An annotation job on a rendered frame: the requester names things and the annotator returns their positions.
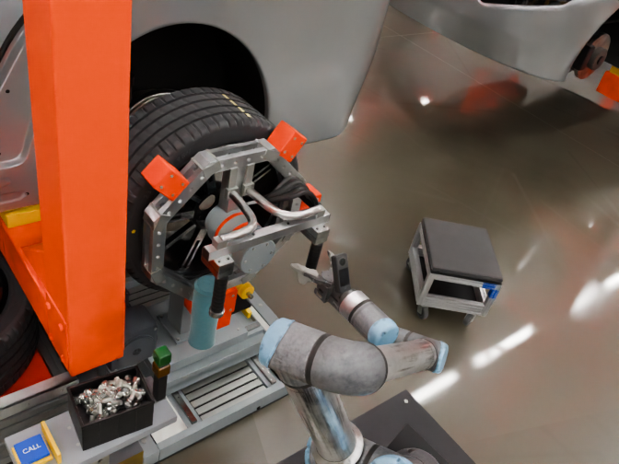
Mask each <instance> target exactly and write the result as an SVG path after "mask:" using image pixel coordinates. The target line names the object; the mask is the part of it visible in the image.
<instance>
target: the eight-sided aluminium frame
mask: <svg viewBox="0 0 619 464"><path fill-rule="evenodd" d="M279 155H280V152H279V151H278V150H277V149H276V148H275V147H274V146H272V145H271V144H270V143H269V142H268V141H266V140H265V139H264V138H263V139H255V140H253V141H249V142H245V143H240V144H235V145H227V146H222V147H219V148H214V149H209V150H208V149H205V150H204V151H200V152H198V153H197V154H196V155H195V156H194V157H192V158H191V161H190V162H189V163H188V164H187V165H186V166H185V167H184V168H183V169H182V170H181V171H180V173H181V174H182V175H183V177H184V178H185V179H187V180H188V181H189V184H188V186H187V187H186V188H185V189H184V190H183V191H182V192H181V193H180V194H179V195H178V196H177V197H176V198H175V200H174V201H172V200H170V199H169V198H167V197H166V196H164V195H163V194H162V193H160V194H159V195H158V196H157V197H156V198H155V199H154V201H153V202H150V203H149V205H148V207H147V208H146V209H145V211H144V216H143V219H144V228H143V248H142V261H141V263H142V271H143V272H144V274H145V275H146V277H147V278H148V279H149V281H150V282H152V283H154V284H155V285H159V286H161V287H163V288H166V289H168V290H170V291H171V292H173V293H175V294H177V295H179V296H182V297H185V298H187V300H191V301H193V291H194V282H195V281H196V279H198V278H199V277H197V278H194V279H192V280H188V279H186V278H184V277H182V276H180V275H178V274H176V273H175V272H173V271H171V270H169V269H167V268H165V267H163V265H164V253H165V240H166V228H167V223H168V221H169V220H170V219H171V218H172V217H173V216H174V215H175V214H176V213H177V212H178V211H179V210H180V209H181V208H182V207H183V206H184V205H185V204H186V203H187V201H188V200H189V199H190V198H191V197H192V196H193V195H194V194H195V193H196V192H197V191H198V190H199V189H200V187H201V186H202V185H203V184H204V183H205V182H206V181H207V180H208V179H209V178H210V177H211V176H212V175H213V174H215V173H217V172H221V171H225V170H229V169H231V168H240V167H244V166H247V165H249V164H252V163H254V164H256V163H260V162H264V161H269V162H270V163H271V164H272V165H273V166H274V167H275V168H276V169H277V170H278V171H279V172H280V173H281V174H282V175H283V176H284V177H285V178H286V177H288V176H297V177H298V178H300V179H301V180H303V181H304V182H305V183H306V180H305V179H304V177H303V176H301V175H300V174H299V173H298V172H297V171H296V170H295V169H294V168H293V167H292V166H291V164H290V163H289V162H288V161H287V160H286V159H284V158H283V157H281V156H279ZM301 201H302V200H301V199H300V198H298V197H297V198H296V199H292V200H288V201H283V202H280V205H279V208H280V209H282V210H285V211H290V212H295V211H299V208H300V205H301ZM293 235H294V233H293V234H290V235H287V236H284V237H281V238H277V239H273V242H274V243H275V252H274V254H276V253H277V252H278V251H279V250H280V249H281V248H282V246H283V245H284V244H285V243H286V242H287V241H289V240H290V238H291V237H292V236H293ZM256 273H257V272H256ZM256 273H244V272H243V271H242V270H241V269H240V268H239V267H238V266H237V265H234V269H233V274H232V275H230V276H229V277H228V286H227V289H229V288H231V287H234V286H237V285H239V284H245V283H247V282H249V281H250V280H251V279H252V278H253V277H255V276H256Z"/></svg>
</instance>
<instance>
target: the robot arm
mask: <svg viewBox="0 0 619 464"><path fill-rule="evenodd" d="M327 253H328V256H329V258H330V259H329V261H330V262H331V264H330V269H329V270H327V271H321V276H320V275H319V274H318V273H317V271H316V270H314V269H309V268H307V267H305V266H302V265H300V264H298V263H291V267H292V268H293V269H294V270H295V271H297V272H298V281H299V282H300V283H301V284H305V283H306V282H313V283H315V284H317V287H315V289H314V294H315V295H316V296H317V297H318V298H319V299H320V300H321V301H322V302H323V303H326V302H329V303H330V304H331V305H332V306H333V307H334V308H335V309H336V310H337V311H338V312H339V313H340V314H342V315H343V317H344V318H345V319H346V320H347V321H348V322H350V323H351V324H352V325H353V327H354V328H355V329H356V330H357V331H358V332H359V333H360V334H361V335H362V336H363V337H364V338H365V339H366V340H367V342H357V341H351V340H347V339H344V338H340V337H337V336H333V335H331V334H329V333H326V332H323V331H319V330H316V329H313V328H312V327H309V326H306V325H304V324H301V323H298V322H295V321H294V320H293V319H292V320H291V319H285V318H281V319H277V320H276V321H275V322H274V323H273V324H272V325H271V326H270V327H269V329H268V330H267V332H266V333H265V334H264V336H263V340H262V342H261V346H260V349H259V361H260V363H261V364H262V365H264V366H265V367H266V368H270V369H273V370H274V371H275V372H276V374H277V375H278V376H279V378H280V380H281V382H282V383H283V384H284V385H285V387H286V390H287V392H288V394H289V396H290V398H291V400H292V401H293V403H294V405H295V407H296V409H297V411H298V413H299V415H300V417H301V419H302V421H303V423H304V424H305V426H306V428H307V430H308V432H309V435H310V437H309V441H308V443H307V446H308V448H307V449H306V450H305V464H439V463H438V462H437V460H436V459H435V458H434V457H433V456H431V455H430V454H429V453H427V452H426V451H424V450H422V449H418V448H405V449H402V450H399V451H397V452H395V451H392V450H390V449H388V448H387V447H383V446H381V445H379V444H376V443H374V442H372V441H369V440H367V439H366V438H364V437H363V436H362V434H361V432H360V431H359V429H358V428H357V427H356V426H355V425H354V424H353V423H351V422H349V420H348V418H347V415H346V412H345V408H344V406H343V403H342V401H341V399H340V396H339V394H341V395H347V396H366V395H369V394H372V393H374V392H376V391H378V390H379V389H381V388H382V386H383V385H384V383H385V382H386V381H390V380H393V379H395V378H398V377H404V376H407V375H410V374H413V373H416V372H419V371H425V370H429V371H431V372H432V373H437V374H439V373H440V372H441V371H442V369H443V367H444V365H445V362H446V359H447V355H448V350H449V347H448V345H447V344H446V343H444V342H442V341H437V340H434V339H431V338H428V337H426V336H423V335H420V334H417V333H415V332H411V331H408V330H405V329H402V328H399V327H398V326H397V325H396V324H395V322H394V321H393V320H392V319H390V318H389V317H388V316H387V315H386V314H385V313H383V312H382V311H381V310H380V309H379V308H378V307H377V306H376V305H375V304H374V303H373V302H372V301H371V300H370V299H369V298H368V297H367V296H366V295H365V294H364V293H363V292H362V291H359V290H356V289H351V284H350V276H349V268H348V259H347V254H346V253H338V254H335V255H334V254H333V253H332V252H330V251H329V250H327ZM317 292H318V293H319V294H320V295H321V296H322V298H320V297H319V296H318V295H317Z"/></svg>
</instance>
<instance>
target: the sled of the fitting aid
mask: <svg viewBox="0 0 619 464"><path fill-rule="evenodd" d="M234 315H235V316H236V317H237V319H238V320H239V321H240V323H241V324H242V325H243V326H244V327H245V329H246V330H247V331H248V336H247V339H246V340H244V341H241V342H238V343H235V344H233V345H231V346H229V347H227V348H225V349H223V350H220V351H218V352H216V353H213V354H210V355H208V356H206V357H204V358H202V359H199V360H197V361H195V362H192V363H190V364H188V365H185V366H183V367H181V368H178V369H176V370H174V371H171V372H170V373H169V374H168V379H167V389H166V396H168V395H169V394H171V393H173V392H176V391H178V390H180V389H183V388H185V387H188V386H190V385H191V384H193V383H195V382H198V381H200V380H202V379H204V378H206V377H210V376H212V375H213V374H215V373H217V372H220V371H222V370H224V369H226V368H228V367H231V366H233V365H235V364H237V363H239V362H242V361H244V360H246V359H248V358H250V357H253V356H255V355H256V354H258V353H259V349H260V346H261V342H262V340H263V336H264V334H265V333H266V332H267V330H266V329H265V328H264V327H263V326H262V324H261V323H260V322H259V321H258V320H257V319H256V318H255V317H254V316H253V315H252V312H251V310H250V309H249V308H246V309H244V310H242V311H240V312H237V313H235V314H234ZM137 365H138V367H139V369H140V370H141V372H142V373H143V375H144V377H149V376H151V377H152V378H153V379H154V375H153V374H152V372H151V371H150V369H149V368H148V366H147V365H146V363H145V361H144V360H143V361H142V362H140V363H138V364H137Z"/></svg>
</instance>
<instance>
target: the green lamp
mask: <svg viewBox="0 0 619 464"><path fill-rule="evenodd" d="M153 359H154V361H155V362H156V364H157V365H158V367H161V366H164V365H166V364H169V363H170V362H171V352H170V350H169V349H168V347H167V346H166V345H164V346H161V347H159V348H157V349H155V350H154V351H153Z"/></svg>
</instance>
